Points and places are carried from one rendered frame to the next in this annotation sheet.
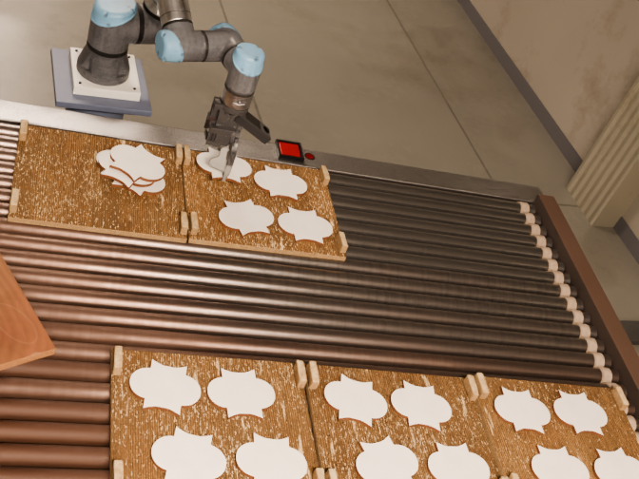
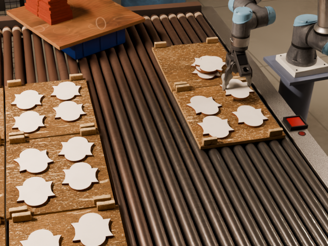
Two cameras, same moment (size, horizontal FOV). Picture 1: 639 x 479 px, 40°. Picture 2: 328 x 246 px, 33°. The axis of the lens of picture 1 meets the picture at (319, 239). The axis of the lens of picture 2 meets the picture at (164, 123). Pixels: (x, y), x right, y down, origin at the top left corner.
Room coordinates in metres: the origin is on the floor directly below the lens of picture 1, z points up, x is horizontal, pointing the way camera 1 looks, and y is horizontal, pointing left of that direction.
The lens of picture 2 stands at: (1.93, -1.76, 2.22)
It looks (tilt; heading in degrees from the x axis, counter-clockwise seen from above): 35 degrees down; 101
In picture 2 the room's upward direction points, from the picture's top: 2 degrees clockwise
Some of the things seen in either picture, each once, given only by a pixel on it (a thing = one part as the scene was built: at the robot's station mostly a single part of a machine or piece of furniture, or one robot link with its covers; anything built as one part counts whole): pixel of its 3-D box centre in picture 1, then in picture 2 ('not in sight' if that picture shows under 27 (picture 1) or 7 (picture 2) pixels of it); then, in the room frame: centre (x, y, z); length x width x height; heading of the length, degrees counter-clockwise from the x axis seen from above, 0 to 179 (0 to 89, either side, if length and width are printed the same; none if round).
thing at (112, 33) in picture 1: (114, 21); (306, 29); (2.14, 0.77, 1.07); 0.13 x 0.12 x 0.14; 133
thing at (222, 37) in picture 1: (222, 46); (258, 16); (1.91, 0.41, 1.27); 0.11 x 0.11 x 0.08; 43
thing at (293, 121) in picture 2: (289, 151); (295, 122); (2.11, 0.18, 0.92); 0.06 x 0.06 x 0.01; 25
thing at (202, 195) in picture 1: (261, 203); (226, 112); (1.83, 0.18, 0.93); 0.41 x 0.35 x 0.02; 116
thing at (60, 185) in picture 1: (101, 182); (197, 65); (1.65, 0.55, 0.93); 0.41 x 0.35 x 0.02; 115
